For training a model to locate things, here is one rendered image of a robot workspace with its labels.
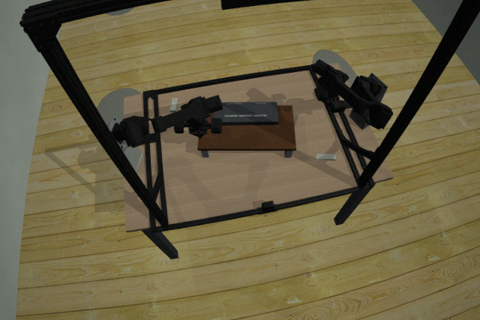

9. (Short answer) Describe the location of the brown wooden stand with grey legs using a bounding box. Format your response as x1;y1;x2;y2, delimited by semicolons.
197;106;296;157

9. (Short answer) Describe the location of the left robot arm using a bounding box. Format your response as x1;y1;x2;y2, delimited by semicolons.
111;95;223;148

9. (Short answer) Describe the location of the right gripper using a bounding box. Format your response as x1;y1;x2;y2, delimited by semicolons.
318;77;346;113

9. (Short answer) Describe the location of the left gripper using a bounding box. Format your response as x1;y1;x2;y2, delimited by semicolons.
174;118;222;138

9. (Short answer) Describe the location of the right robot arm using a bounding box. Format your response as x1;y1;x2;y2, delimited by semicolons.
313;59;393;130

